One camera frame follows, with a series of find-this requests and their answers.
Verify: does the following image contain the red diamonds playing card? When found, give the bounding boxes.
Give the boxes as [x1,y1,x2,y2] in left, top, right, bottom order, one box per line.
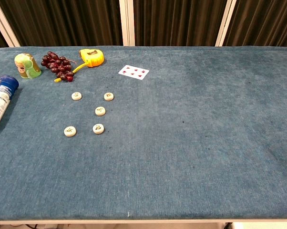
[118,64,150,81]

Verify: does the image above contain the blue table cloth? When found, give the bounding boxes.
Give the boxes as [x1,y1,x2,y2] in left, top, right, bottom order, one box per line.
[0,45,287,221]

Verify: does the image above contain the yellow tape measure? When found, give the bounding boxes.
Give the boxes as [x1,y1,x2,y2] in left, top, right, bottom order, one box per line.
[54,48,105,83]

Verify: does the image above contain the dark red grape bunch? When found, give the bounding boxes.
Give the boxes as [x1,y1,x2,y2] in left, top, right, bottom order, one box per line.
[41,51,75,83]

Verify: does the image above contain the green nesting doll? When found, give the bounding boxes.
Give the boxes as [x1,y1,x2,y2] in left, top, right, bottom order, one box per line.
[14,52,42,80]

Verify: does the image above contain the white bottle with blue cap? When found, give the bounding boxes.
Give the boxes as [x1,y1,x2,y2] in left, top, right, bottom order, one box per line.
[0,74,20,133]

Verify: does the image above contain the white frame post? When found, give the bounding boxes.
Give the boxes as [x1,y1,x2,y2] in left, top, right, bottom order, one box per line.
[119,0,136,47]
[0,0,21,48]
[215,0,237,47]

